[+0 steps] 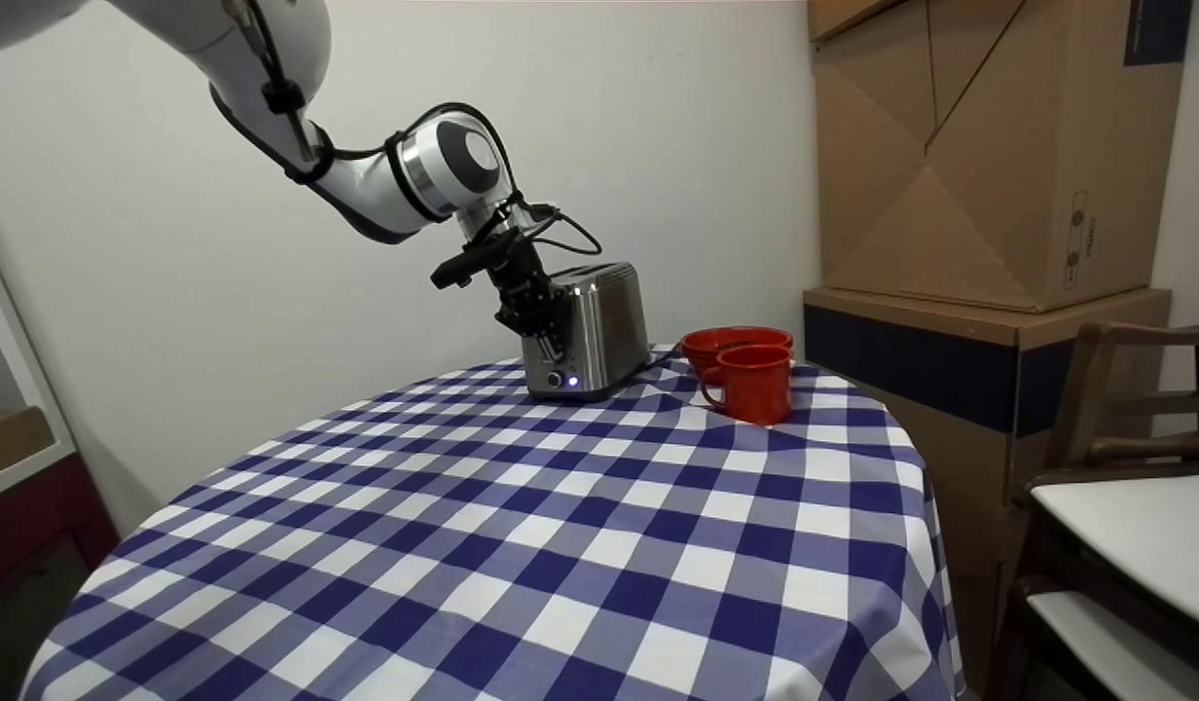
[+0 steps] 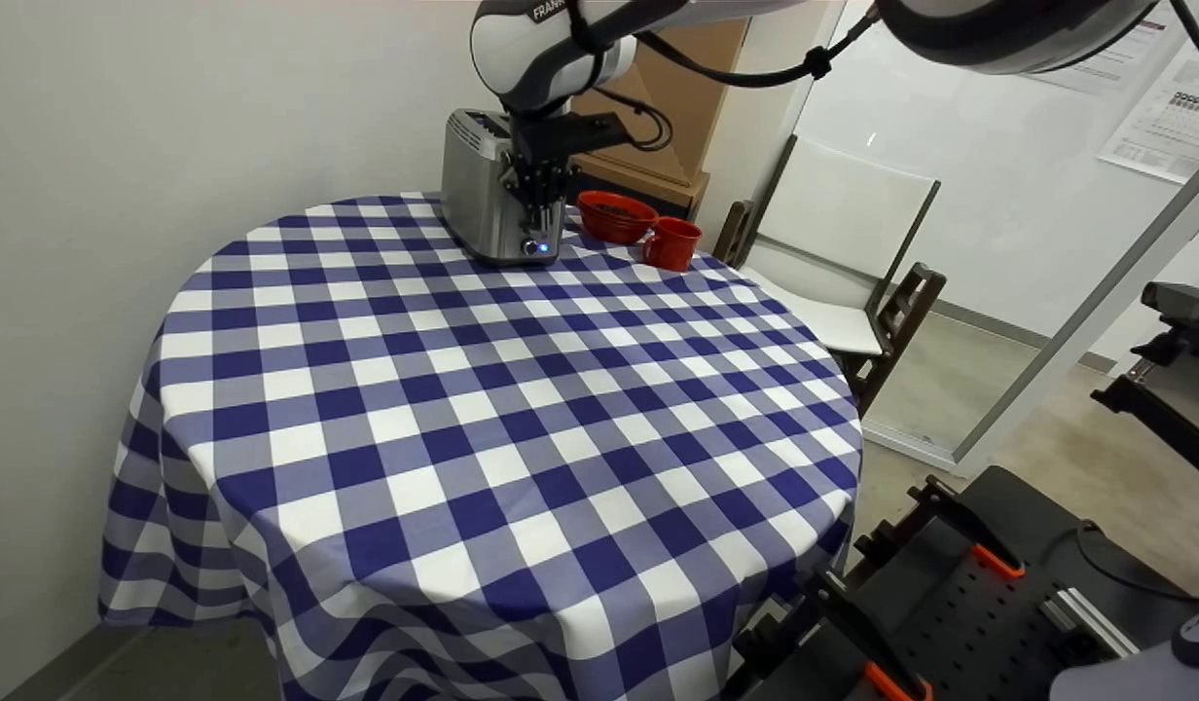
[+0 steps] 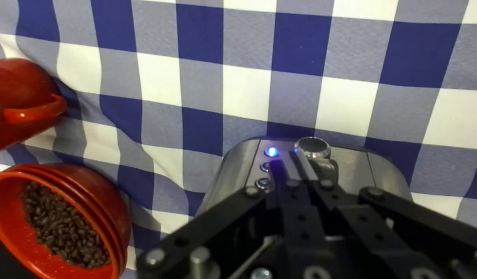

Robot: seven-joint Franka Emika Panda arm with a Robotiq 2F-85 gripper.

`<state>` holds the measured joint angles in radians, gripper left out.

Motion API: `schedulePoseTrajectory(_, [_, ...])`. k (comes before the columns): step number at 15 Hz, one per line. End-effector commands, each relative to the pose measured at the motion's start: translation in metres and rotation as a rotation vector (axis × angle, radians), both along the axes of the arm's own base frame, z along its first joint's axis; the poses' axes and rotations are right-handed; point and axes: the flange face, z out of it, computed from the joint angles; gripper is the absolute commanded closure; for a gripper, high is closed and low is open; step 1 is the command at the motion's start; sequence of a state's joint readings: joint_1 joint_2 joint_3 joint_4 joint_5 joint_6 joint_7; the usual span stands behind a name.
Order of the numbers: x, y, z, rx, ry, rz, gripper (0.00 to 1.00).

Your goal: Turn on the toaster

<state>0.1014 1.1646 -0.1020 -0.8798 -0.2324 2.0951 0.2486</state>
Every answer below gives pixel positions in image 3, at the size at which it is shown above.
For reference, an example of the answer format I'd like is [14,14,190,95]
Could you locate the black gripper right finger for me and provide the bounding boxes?
[291,149,477,279]

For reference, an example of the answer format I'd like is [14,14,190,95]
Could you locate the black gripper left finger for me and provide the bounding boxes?
[136,158,322,279]

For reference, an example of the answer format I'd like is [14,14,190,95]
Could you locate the silver toaster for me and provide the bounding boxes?
[195,135,413,219]

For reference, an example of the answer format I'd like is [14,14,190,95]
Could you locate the red bowl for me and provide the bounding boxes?
[0,163,133,279]

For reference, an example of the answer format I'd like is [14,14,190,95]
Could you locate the blue white checkered tablecloth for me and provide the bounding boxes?
[0,0,477,273]

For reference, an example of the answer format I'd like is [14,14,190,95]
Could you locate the coffee beans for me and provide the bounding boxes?
[18,181,111,270]

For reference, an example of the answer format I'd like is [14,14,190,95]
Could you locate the red ceramic mug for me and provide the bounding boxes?
[0,57,69,158]

